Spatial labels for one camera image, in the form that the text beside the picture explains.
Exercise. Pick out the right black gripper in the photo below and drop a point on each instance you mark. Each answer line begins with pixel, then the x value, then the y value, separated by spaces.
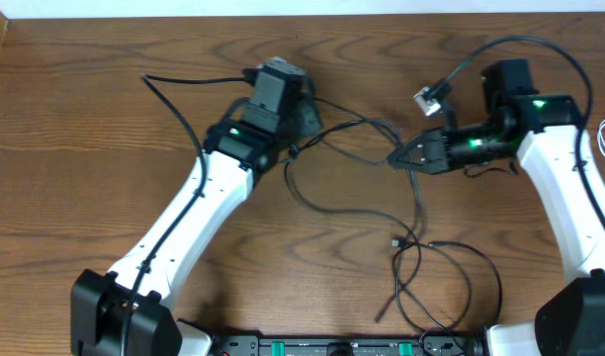
pixel 435 150

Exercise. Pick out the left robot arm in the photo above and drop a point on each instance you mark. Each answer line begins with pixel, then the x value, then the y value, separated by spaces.
pixel 128 309

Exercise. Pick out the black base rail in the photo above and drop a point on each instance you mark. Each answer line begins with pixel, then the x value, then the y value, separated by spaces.
pixel 435 342

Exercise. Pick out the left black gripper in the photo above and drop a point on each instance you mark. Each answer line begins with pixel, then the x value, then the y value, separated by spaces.
pixel 312 115

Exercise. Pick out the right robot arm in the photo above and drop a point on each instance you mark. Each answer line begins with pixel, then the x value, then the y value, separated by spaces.
pixel 546 135

